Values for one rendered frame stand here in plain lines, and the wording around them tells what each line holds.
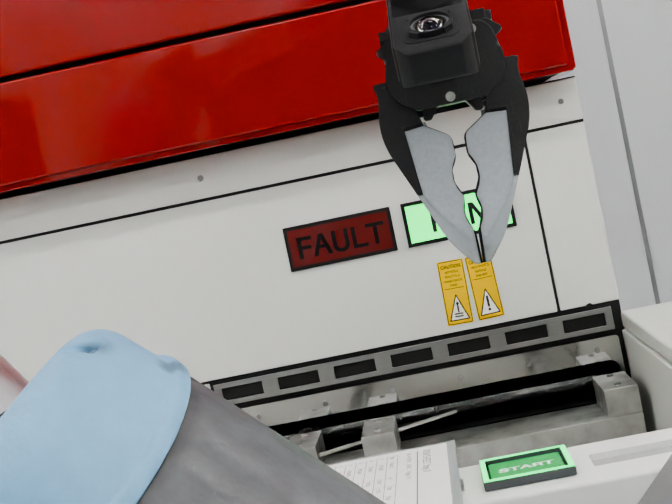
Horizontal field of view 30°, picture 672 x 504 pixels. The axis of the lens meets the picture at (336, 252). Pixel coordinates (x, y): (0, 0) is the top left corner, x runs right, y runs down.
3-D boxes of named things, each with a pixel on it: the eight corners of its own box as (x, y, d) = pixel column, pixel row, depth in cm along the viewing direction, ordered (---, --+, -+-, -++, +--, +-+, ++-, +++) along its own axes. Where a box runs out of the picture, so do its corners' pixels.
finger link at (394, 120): (469, 184, 77) (441, 46, 77) (471, 185, 76) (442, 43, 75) (395, 200, 78) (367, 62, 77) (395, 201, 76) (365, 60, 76)
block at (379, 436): (369, 447, 133) (363, 419, 133) (400, 440, 133) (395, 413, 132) (366, 464, 125) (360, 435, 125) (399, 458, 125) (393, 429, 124)
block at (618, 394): (597, 403, 131) (591, 375, 131) (629, 396, 131) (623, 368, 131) (608, 418, 123) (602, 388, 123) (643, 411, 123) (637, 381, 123)
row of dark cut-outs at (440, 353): (218, 406, 138) (213, 384, 138) (614, 328, 135) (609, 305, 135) (217, 407, 137) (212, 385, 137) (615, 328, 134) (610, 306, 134)
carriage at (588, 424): (294, 489, 134) (288, 462, 133) (634, 423, 131) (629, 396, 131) (286, 509, 126) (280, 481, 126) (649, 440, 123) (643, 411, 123)
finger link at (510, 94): (539, 170, 77) (511, 28, 76) (542, 170, 75) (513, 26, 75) (464, 186, 77) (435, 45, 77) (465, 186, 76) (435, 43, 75)
